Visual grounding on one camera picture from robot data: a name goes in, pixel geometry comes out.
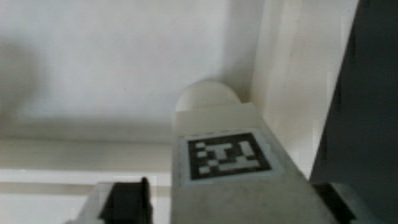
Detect white square tabletop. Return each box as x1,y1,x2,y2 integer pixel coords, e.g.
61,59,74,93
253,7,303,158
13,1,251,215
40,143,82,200
0,0,360,224

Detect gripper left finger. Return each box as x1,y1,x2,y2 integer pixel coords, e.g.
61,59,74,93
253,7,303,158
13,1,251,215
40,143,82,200
66,177,153,224

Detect white table leg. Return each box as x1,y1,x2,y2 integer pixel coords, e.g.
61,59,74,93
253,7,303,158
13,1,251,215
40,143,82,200
171,81,338,224

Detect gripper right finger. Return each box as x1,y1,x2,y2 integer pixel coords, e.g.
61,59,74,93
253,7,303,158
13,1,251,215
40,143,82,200
313,182,381,224

